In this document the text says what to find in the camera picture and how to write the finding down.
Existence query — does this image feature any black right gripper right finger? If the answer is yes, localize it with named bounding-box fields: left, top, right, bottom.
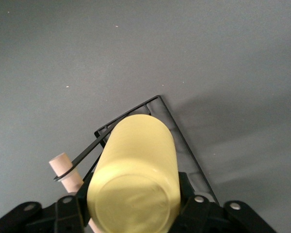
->
left=178, top=171, right=225, bottom=233

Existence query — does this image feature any yellow plastic cup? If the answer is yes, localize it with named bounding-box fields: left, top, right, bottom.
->
left=86, top=114, right=181, bottom=233

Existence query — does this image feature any dark grey table mat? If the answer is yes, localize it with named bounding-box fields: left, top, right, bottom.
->
left=0, top=0, right=291, bottom=233

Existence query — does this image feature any black wire cup holder rack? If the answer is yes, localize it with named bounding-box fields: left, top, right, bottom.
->
left=48, top=95, right=220, bottom=233

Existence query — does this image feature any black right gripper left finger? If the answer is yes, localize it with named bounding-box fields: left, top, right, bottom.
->
left=54, top=185, right=89, bottom=233

